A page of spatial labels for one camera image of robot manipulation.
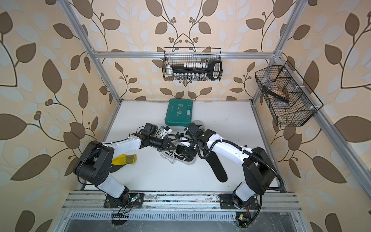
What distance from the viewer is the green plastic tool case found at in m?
1.04

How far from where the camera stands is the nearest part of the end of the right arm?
1.99ft

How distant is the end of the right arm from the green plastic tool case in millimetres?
307

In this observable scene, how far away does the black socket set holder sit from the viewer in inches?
32.8

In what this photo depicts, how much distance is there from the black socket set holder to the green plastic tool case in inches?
11.1

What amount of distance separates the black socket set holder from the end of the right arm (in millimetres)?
350
